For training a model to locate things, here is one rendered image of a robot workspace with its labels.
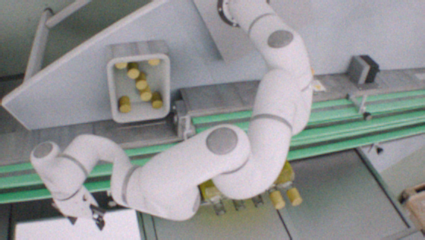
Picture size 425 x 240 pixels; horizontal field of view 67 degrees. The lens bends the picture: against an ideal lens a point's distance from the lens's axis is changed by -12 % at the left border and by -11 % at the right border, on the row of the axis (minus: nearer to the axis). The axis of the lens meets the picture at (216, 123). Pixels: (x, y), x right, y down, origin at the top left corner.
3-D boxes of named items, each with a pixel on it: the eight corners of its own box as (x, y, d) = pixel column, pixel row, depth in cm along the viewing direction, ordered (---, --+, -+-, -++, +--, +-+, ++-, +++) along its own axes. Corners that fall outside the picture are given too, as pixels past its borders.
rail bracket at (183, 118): (176, 142, 113) (185, 172, 104) (177, 100, 102) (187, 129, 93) (185, 141, 114) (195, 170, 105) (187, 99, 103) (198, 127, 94)
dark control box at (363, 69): (346, 71, 133) (357, 84, 127) (351, 54, 128) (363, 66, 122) (362, 71, 135) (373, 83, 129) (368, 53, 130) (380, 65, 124)
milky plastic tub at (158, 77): (111, 106, 112) (113, 124, 106) (105, 45, 98) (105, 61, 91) (165, 99, 117) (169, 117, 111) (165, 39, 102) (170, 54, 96)
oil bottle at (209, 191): (189, 155, 119) (206, 206, 104) (190, 143, 115) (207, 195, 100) (206, 153, 121) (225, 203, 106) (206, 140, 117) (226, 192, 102)
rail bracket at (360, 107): (342, 97, 123) (363, 121, 114) (348, 80, 118) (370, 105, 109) (351, 96, 124) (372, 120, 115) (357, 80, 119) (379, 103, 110)
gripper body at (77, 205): (86, 176, 84) (102, 203, 91) (54, 172, 86) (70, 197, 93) (73, 200, 78) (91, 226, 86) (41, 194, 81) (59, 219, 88)
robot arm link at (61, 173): (88, 147, 73) (62, 181, 66) (104, 180, 80) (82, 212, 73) (41, 135, 78) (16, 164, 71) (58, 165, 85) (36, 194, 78)
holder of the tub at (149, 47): (114, 118, 116) (115, 134, 111) (105, 45, 98) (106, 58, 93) (164, 111, 121) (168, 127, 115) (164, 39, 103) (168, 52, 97)
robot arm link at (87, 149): (133, 216, 68) (57, 191, 75) (162, 168, 77) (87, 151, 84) (120, 190, 62) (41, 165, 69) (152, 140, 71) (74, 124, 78)
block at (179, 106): (171, 123, 117) (176, 138, 112) (171, 100, 110) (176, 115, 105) (182, 122, 117) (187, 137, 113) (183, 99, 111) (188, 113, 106)
